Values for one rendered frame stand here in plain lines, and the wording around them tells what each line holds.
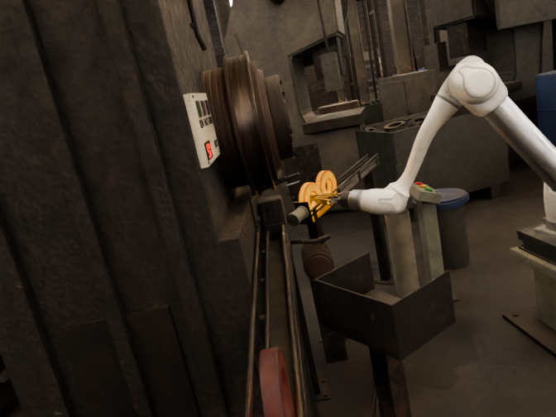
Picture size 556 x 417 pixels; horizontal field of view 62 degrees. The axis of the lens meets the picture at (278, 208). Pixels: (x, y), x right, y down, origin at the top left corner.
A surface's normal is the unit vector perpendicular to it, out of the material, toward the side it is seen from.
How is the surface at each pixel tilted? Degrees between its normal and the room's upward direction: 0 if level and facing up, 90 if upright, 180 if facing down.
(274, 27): 90
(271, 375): 26
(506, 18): 90
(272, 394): 46
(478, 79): 85
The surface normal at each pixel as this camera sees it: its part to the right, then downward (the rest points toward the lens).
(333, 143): -0.23, 0.28
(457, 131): 0.26, 0.18
